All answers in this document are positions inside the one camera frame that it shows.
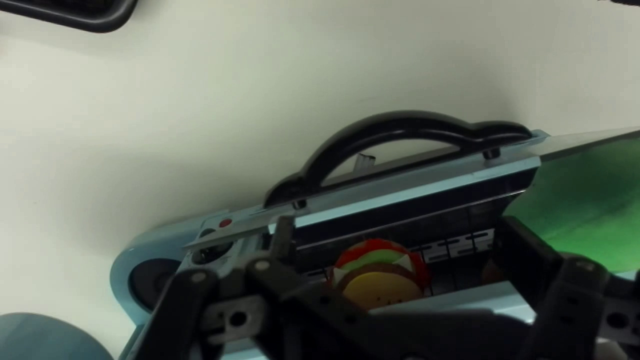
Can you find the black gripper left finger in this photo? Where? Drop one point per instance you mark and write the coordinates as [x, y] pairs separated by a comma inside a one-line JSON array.
[[283, 246]]

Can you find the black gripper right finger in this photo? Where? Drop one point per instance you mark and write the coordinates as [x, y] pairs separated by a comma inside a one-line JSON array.
[[526, 261]]

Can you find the green toy object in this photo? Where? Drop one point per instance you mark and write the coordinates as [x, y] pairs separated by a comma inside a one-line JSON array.
[[586, 200]]

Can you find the black tray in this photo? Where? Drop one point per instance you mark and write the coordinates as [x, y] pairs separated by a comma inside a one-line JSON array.
[[80, 14]]

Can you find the toy burger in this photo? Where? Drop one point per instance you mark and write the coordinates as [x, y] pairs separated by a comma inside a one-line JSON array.
[[378, 273]]

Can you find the dark teal round object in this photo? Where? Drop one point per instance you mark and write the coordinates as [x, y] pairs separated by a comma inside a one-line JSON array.
[[37, 337]]

